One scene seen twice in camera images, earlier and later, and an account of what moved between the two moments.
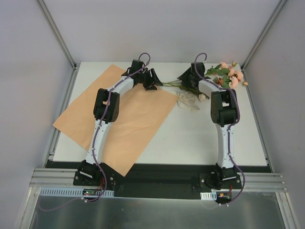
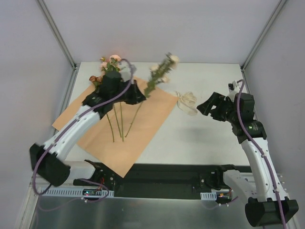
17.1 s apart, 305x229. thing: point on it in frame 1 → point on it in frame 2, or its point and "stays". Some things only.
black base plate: [173, 181] stays
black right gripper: [187, 79] → [218, 108]
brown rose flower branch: [219, 81] → [96, 80]
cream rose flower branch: [201, 96] → [159, 74]
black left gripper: [147, 78] → [133, 93]
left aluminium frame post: [58, 34] stays
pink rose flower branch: [227, 75] → [109, 65]
